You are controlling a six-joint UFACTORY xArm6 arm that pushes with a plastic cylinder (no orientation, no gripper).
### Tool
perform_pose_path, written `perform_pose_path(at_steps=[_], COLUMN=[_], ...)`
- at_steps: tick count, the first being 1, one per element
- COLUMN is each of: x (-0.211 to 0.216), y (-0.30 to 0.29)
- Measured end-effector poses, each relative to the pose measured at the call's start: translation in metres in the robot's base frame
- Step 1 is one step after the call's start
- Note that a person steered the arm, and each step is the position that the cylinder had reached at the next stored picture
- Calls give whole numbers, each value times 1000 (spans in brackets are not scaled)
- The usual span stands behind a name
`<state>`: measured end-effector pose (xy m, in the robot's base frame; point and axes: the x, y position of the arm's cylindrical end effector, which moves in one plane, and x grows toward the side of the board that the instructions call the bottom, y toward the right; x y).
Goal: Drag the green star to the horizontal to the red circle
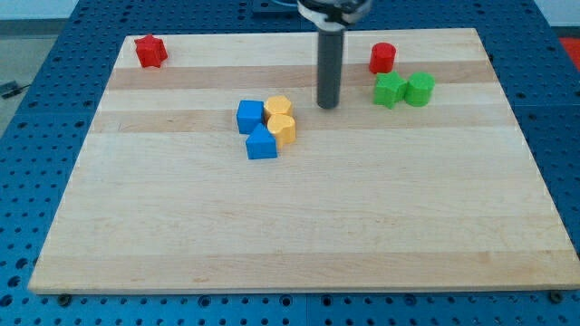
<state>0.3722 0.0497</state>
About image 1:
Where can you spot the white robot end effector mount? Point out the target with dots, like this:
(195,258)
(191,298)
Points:
(334,15)

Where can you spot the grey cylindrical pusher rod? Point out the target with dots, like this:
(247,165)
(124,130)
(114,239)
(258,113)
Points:
(329,68)

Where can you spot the green star block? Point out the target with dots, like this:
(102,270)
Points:
(389,89)

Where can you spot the red star block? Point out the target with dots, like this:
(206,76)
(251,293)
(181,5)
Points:
(151,51)

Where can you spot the red cylinder block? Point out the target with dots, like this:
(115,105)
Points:
(382,58)

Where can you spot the yellow hexagon block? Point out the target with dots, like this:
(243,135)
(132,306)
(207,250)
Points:
(278,104)

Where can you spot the yellow heart block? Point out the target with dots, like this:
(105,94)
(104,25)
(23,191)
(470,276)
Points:
(282,127)

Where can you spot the green cylinder block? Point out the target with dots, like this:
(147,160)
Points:
(419,89)

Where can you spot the blue cube block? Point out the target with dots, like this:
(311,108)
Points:
(249,115)

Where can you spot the blue triangle block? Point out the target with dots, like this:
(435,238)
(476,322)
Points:
(261,144)

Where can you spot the wooden board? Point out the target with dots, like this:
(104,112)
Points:
(440,198)

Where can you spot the black device on floor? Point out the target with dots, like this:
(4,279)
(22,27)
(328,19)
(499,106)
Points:
(10,89)

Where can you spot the blue base plate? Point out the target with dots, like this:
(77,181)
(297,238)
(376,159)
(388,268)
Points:
(274,8)

